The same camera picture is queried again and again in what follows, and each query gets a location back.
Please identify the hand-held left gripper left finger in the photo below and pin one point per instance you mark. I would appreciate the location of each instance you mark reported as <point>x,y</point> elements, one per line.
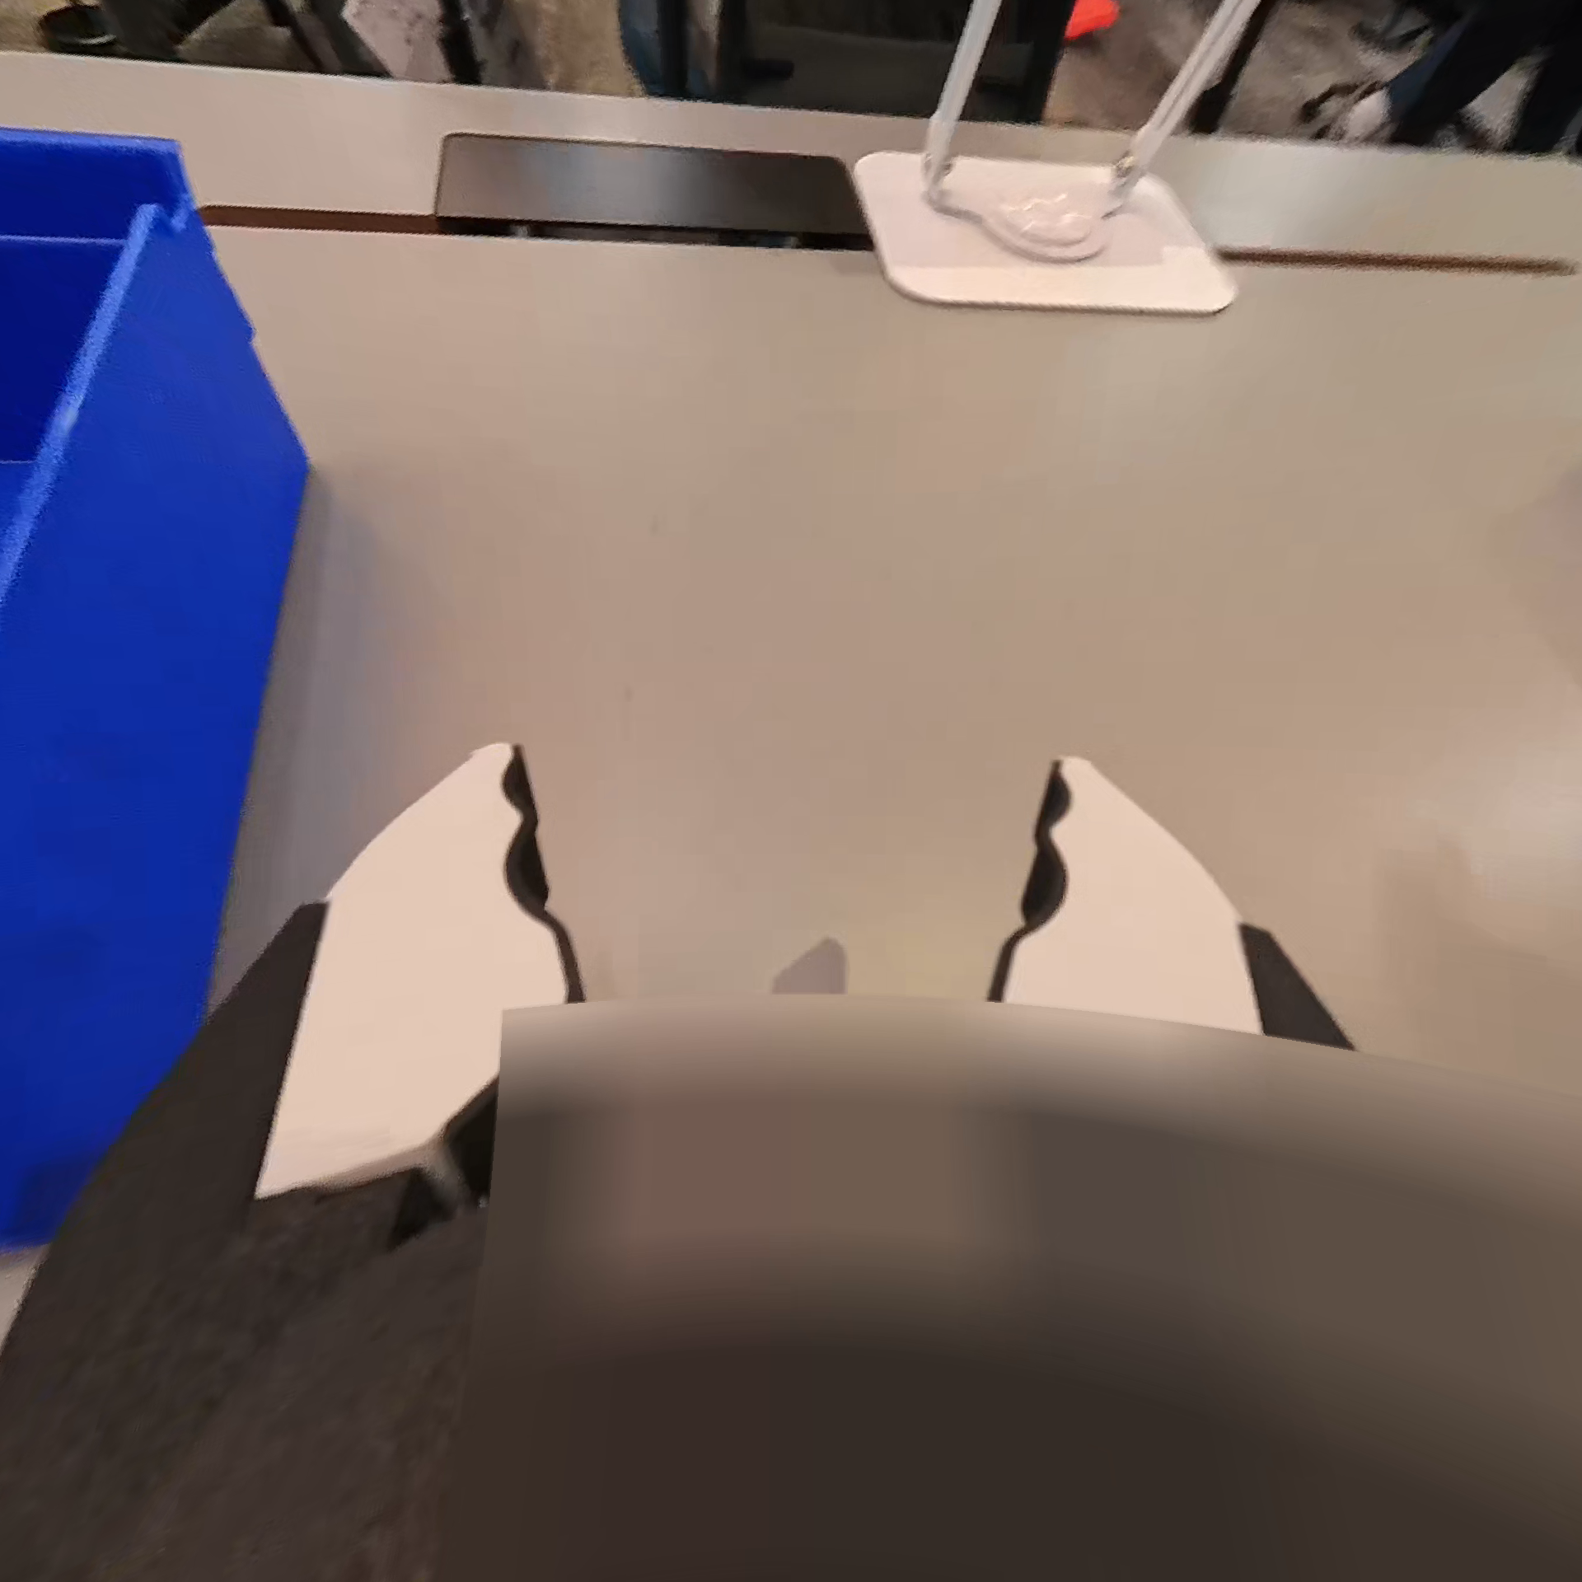
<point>397,989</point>

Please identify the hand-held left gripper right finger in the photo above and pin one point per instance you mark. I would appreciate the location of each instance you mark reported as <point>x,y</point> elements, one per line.
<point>1139,940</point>

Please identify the blue plastic bin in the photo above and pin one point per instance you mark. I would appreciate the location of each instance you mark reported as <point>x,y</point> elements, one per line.
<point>137,691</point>

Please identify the orange traffic cone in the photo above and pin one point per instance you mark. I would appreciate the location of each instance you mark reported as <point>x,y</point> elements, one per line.
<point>1092,15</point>

